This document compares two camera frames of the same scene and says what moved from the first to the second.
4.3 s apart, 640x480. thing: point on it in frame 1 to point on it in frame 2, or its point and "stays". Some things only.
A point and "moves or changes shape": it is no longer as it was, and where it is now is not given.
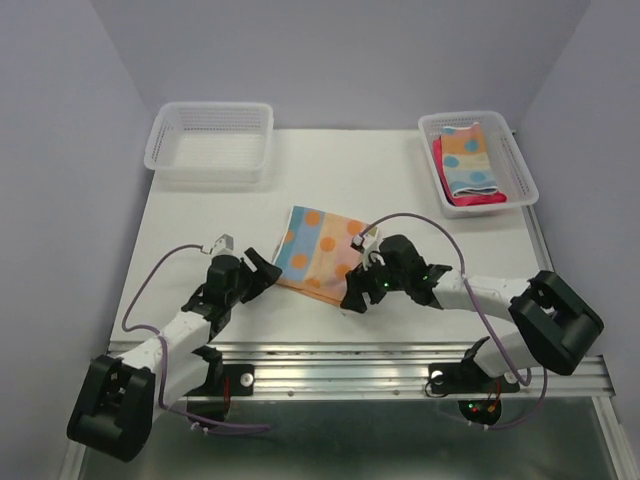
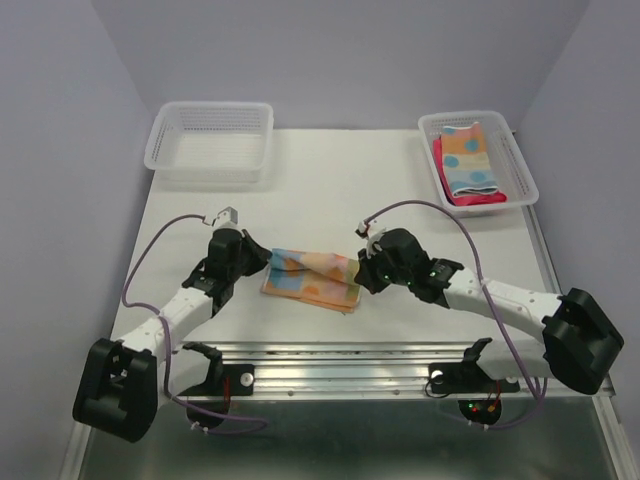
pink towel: [458, 201] stays
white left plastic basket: [210, 142] stays
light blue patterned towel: [466, 161] stays
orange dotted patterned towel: [315, 255] moves or changes shape
